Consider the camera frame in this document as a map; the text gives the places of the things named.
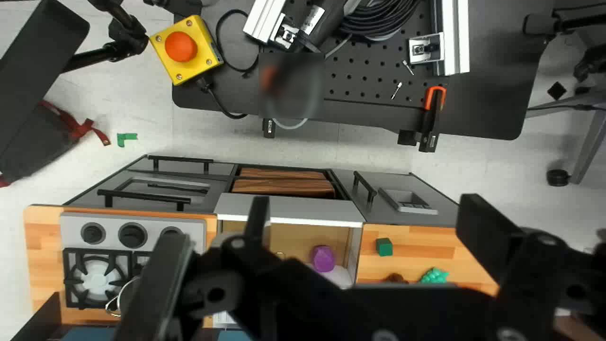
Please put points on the wooden toy kitchen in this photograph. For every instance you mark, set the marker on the wooden toy kitchen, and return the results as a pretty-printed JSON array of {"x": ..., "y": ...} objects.
[{"x": 417, "y": 243}]

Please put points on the teal storage bin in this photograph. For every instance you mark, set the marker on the teal storage bin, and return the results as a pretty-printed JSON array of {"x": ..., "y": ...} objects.
[{"x": 87, "y": 332}]

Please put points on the teal toy grapes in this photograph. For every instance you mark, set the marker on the teal toy grapes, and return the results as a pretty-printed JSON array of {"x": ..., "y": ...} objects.
[{"x": 434, "y": 275}]

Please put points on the orange black bar clamp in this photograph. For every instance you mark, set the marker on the orange black bar clamp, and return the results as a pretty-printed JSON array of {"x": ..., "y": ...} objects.
[
  {"x": 432, "y": 116},
  {"x": 271, "y": 95}
]

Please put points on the black tripod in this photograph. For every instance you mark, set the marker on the black tripod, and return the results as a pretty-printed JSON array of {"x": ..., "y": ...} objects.
[{"x": 116, "y": 35}]

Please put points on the white toy sink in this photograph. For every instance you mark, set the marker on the white toy sink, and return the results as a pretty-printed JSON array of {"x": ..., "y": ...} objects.
[{"x": 296, "y": 211}]

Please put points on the yellow emergency stop button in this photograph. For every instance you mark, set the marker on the yellow emergency stop button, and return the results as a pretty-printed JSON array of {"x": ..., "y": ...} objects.
[{"x": 182, "y": 50}]

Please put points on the grey toy stove top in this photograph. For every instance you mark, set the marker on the grey toy stove top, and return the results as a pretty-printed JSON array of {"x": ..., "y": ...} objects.
[{"x": 114, "y": 234}]

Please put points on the black case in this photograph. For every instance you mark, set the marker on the black case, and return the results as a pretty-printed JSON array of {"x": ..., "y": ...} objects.
[{"x": 34, "y": 82}]

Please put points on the green L-shaped block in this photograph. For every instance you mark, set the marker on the green L-shaped block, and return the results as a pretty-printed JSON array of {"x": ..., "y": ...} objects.
[{"x": 125, "y": 139}]

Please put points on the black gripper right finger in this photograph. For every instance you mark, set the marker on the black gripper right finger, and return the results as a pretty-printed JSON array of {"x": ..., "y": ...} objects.
[{"x": 523, "y": 277}]

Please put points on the green toy cube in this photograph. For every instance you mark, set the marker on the green toy cube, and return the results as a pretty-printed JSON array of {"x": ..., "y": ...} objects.
[{"x": 383, "y": 247}]

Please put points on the grey office chair base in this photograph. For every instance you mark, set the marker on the grey office chair base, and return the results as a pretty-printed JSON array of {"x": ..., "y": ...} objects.
[{"x": 584, "y": 126}]

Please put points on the black perforated mounting table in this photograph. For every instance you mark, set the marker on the black perforated mounting table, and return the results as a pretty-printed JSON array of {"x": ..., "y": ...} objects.
[{"x": 371, "y": 77}]

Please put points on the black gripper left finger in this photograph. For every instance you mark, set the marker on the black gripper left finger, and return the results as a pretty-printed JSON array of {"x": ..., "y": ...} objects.
[{"x": 157, "y": 285}]

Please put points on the aluminium extrusion profile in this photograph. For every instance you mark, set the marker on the aluminium extrusion profile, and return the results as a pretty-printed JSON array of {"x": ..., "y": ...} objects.
[
  {"x": 265, "y": 18},
  {"x": 455, "y": 35}
]

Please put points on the aluminium corner bracket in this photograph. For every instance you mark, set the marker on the aluminium corner bracket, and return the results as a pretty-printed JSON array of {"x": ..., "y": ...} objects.
[{"x": 424, "y": 50}]

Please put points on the purple toy vegetable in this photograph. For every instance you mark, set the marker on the purple toy vegetable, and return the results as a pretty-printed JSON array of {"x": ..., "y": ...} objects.
[{"x": 322, "y": 258}]

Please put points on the small metal screw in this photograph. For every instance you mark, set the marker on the small metal screw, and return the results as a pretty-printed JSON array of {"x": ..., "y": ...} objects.
[
  {"x": 409, "y": 67},
  {"x": 396, "y": 90}
]

